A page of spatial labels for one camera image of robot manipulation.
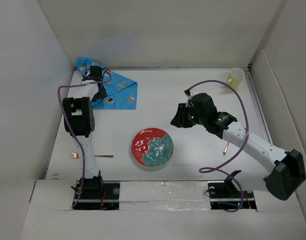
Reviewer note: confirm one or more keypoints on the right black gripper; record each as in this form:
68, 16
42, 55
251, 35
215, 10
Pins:
179, 119

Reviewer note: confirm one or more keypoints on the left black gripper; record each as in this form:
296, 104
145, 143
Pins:
102, 95

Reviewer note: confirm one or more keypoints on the blue space-print cloth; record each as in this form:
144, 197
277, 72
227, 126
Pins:
121, 91

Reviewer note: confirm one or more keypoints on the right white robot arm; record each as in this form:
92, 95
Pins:
286, 168

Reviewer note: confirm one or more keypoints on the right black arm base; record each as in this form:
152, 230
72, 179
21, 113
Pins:
226, 196

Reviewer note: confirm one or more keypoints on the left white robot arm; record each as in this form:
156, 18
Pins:
79, 122

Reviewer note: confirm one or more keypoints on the red and teal plate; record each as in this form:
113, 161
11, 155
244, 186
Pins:
151, 149

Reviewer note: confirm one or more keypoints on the copper spoon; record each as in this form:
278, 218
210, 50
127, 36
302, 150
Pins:
225, 149

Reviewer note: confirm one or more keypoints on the pale yellow mug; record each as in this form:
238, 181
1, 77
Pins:
235, 77

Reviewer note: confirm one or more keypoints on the copper fork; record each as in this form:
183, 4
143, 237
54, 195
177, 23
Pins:
76, 155

